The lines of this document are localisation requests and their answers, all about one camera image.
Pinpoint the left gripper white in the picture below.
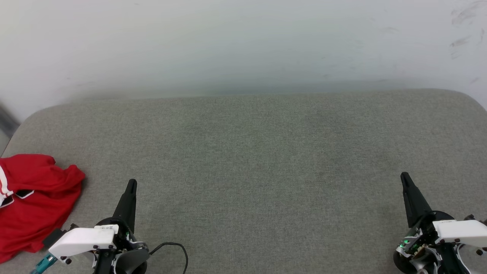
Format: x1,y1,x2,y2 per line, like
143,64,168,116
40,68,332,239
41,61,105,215
48,179,142,274

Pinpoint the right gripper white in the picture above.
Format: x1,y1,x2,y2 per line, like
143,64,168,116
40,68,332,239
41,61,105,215
393,172,487,274

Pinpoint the red white sports shirt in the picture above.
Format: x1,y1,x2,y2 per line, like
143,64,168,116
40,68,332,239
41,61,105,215
0,154,86,264

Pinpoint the grey fabric sofa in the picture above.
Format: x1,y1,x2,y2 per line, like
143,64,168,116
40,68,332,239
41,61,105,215
0,88,487,274

